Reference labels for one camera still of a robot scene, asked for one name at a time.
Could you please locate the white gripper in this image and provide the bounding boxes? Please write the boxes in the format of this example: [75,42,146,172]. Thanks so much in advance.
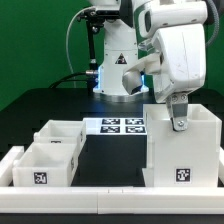
[122,24,206,131]

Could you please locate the white drawer cabinet housing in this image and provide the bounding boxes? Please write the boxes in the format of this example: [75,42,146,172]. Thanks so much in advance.
[142,104,222,187]

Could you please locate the white drawer box with tag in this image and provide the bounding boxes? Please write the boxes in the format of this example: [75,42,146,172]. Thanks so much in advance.
[12,142,78,187]

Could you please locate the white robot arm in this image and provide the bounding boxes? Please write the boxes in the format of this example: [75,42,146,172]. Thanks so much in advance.
[88,0,221,131]

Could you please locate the white drawer box left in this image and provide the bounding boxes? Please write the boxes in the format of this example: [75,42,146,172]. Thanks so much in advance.
[33,119,87,158]

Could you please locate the white right fence rail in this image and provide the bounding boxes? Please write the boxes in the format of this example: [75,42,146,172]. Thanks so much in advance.
[218,148,224,185]

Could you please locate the white fence rail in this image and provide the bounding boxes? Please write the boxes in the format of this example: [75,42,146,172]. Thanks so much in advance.
[0,187,224,214]
[218,148,224,185]
[0,146,24,187]

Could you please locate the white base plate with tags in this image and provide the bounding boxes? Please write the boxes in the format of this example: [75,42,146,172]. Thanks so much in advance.
[84,118,147,135]

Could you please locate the black cables on table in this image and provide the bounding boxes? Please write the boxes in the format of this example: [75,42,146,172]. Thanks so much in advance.
[49,71,90,90]

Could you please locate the white front fence rail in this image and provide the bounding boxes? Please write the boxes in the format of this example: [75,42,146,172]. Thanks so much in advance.
[0,187,224,214]

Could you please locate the black camera on stand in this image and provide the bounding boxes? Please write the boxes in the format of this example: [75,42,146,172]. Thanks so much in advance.
[78,7,119,93]

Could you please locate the grey cable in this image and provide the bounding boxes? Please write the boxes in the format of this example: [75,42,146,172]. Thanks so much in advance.
[65,6,98,89]

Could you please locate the white left fence rail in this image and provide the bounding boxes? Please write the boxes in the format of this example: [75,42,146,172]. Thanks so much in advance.
[0,146,24,187]

